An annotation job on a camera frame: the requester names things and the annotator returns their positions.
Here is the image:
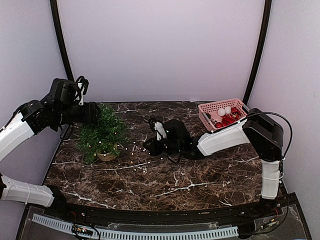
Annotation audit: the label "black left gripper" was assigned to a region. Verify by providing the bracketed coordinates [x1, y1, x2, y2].
[54, 101, 100, 126]

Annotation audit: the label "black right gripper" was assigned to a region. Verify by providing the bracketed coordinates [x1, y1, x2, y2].
[142, 136, 182, 157]

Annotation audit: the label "white fairy light string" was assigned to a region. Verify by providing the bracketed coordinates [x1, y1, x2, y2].
[97, 140, 161, 173]

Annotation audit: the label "small green christmas tree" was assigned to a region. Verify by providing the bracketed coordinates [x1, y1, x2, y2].
[77, 104, 127, 165]

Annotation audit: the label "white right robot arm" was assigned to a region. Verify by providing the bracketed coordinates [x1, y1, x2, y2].
[143, 108, 285, 217]

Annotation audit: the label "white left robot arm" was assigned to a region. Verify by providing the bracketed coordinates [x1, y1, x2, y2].
[0, 76, 101, 218]

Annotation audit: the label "white ball ornament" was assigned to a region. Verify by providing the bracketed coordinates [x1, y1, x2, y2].
[217, 106, 232, 117]

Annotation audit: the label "red ornaments in basket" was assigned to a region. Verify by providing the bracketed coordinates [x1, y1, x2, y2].
[214, 107, 243, 129]

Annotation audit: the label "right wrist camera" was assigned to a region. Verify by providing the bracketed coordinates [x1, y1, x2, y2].
[148, 117, 167, 141]

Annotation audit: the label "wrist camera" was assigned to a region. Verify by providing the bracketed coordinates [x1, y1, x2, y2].
[148, 117, 167, 141]
[74, 76, 89, 106]

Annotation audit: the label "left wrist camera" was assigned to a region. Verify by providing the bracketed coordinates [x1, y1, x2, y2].
[74, 76, 89, 106]

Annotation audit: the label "white perforated cable tray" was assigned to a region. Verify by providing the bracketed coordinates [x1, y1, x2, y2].
[31, 213, 239, 240]

